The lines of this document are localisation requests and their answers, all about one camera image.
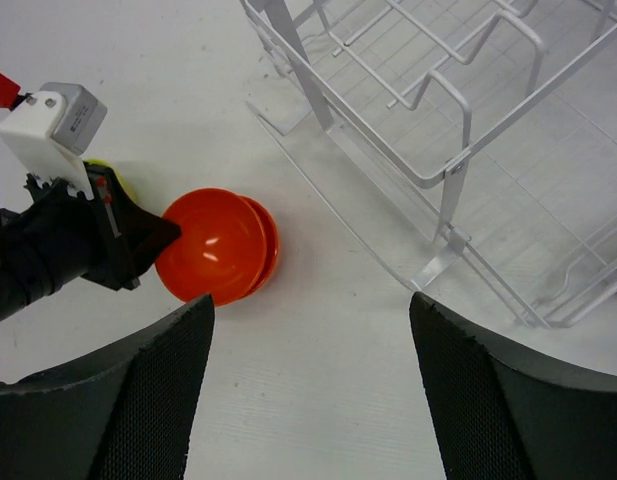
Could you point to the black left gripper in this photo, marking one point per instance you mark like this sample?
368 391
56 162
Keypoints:
109 240

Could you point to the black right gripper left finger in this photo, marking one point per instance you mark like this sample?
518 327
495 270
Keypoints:
123 411

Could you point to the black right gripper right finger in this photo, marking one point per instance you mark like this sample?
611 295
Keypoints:
502 410

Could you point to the orange bowl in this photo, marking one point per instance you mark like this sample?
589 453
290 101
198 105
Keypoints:
273 244
221 250

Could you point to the lime green bowl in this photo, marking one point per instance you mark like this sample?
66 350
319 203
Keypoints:
126 186

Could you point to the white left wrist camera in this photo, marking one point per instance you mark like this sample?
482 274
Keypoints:
49 131

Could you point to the white wire dish rack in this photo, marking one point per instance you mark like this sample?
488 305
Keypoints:
470 146

